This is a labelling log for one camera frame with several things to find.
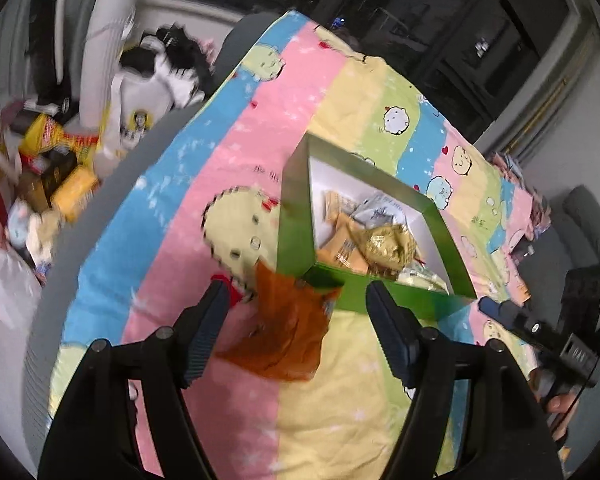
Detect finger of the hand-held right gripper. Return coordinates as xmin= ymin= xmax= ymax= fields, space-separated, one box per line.
xmin=479 ymin=296 xmax=561 ymax=348

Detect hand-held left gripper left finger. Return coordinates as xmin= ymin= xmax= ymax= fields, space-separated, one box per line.
xmin=37 ymin=280 xmax=231 ymax=480

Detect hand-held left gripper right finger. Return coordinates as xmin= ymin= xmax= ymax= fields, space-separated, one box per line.
xmin=365 ymin=281 xmax=563 ymax=480

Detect orange snack packet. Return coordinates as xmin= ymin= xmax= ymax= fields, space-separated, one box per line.
xmin=215 ymin=260 xmax=343 ymax=383

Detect gold foil snack packet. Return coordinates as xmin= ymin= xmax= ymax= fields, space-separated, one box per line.
xmin=352 ymin=222 xmax=418 ymax=278

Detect yellow snack packet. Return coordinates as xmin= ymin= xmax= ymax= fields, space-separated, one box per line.
xmin=317 ymin=230 xmax=371 ymax=276

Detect white silver snack packet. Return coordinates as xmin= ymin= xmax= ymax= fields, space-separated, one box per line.
xmin=352 ymin=192 xmax=408 ymax=228

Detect beige snack packet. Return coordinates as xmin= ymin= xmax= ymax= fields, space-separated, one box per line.
xmin=322 ymin=190 xmax=358 ymax=223

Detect green cardboard box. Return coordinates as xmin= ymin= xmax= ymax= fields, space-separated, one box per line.
xmin=276 ymin=132 xmax=478 ymax=322

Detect person's right hand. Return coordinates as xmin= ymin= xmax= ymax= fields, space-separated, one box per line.
xmin=545 ymin=391 xmax=581 ymax=453

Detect grey sofa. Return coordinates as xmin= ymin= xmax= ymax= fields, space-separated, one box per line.
xmin=515 ymin=185 xmax=600 ymax=311

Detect pile of patterned clothes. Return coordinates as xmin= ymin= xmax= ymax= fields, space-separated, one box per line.
xmin=487 ymin=152 xmax=551 ymax=236

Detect grey upholstered bed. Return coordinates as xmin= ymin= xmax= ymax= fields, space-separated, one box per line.
xmin=20 ymin=10 xmax=286 ymax=466

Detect white plastic bag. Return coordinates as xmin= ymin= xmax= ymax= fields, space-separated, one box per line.
xmin=0 ymin=240 xmax=43 ymax=331

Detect striped cartoon printed blanket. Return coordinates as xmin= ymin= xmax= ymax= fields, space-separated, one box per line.
xmin=45 ymin=10 xmax=551 ymax=480

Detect pile of snack packets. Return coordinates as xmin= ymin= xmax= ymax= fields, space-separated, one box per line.
xmin=0 ymin=100 xmax=103 ymax=281

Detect pink patterned cloth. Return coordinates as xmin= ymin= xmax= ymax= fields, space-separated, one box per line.
xmin=200 ymin=40 xmax=221 ymax=68

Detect black clothes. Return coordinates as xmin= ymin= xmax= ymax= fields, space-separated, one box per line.
xmin=120 ymin=25 xmax=216 ymax=106

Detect tall white cloth roll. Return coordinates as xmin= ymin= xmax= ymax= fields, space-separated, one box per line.
xmin=77 ymin=0 xmax=153 ymax=128

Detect dark window with frame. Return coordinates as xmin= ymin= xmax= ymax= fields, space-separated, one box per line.
xmin=165 ymin=0 xmax=600 ymax=131

